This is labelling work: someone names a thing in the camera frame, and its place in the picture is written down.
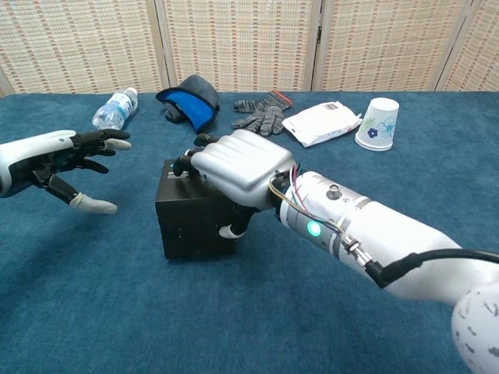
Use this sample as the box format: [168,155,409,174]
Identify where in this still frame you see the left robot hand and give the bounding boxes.
[0,129,133,215]

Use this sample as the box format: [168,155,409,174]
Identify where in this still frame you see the clear plastic water bottle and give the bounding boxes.
[91,86,140,132]

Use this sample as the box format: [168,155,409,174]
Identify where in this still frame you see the grey and blue cloth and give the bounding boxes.
[155,74,220,134]

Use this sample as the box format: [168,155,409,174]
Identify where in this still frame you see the white plastic package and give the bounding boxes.
[281,101,363,148]

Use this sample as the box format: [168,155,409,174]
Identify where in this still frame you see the woven folding screen panel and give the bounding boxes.
[154,0,324,93]
[311,0,471,93]
[0,0,168,97]
[436,0,499,93]

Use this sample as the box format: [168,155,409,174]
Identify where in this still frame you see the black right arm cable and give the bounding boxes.
[366,249,499,289]

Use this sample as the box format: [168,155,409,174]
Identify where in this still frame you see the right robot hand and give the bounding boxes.
[172,129,294,239]

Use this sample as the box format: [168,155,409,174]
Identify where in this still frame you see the black paper box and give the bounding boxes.
[154,158,239,260]

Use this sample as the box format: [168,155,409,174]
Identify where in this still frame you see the white floral paper cup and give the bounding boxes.
[354,97,401,152]

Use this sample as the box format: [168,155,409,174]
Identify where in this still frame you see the grey knit glove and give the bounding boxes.
[232,90,293,136]

